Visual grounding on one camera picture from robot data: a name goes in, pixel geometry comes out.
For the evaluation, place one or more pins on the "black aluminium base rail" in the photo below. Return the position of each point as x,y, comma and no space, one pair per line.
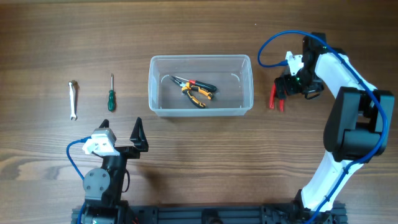
264,214

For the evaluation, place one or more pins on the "green handled screwdriver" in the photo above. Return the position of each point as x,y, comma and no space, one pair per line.
111,97

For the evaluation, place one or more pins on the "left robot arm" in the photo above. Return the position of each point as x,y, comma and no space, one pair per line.
104,186

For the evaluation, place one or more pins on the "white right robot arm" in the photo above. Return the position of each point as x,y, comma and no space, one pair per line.
356,129

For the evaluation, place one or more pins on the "red handled cutting pliers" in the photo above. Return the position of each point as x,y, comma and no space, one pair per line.
272,100

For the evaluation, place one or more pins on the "clear plastic container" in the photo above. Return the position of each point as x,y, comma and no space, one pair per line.
231,74

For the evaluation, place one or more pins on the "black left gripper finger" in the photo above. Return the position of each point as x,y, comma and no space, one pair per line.
138,137
104,124

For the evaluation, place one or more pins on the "red black screwdriver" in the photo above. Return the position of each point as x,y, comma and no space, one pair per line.
207,86

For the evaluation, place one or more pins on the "orange black needle-nose pliers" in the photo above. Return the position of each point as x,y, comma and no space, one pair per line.
187,89

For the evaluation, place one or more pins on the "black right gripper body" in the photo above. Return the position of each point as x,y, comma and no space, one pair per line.
303,82

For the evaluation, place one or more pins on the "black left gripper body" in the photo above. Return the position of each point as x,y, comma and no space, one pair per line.
116,165

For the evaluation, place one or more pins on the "small silver wrench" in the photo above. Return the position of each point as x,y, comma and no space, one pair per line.
72,93

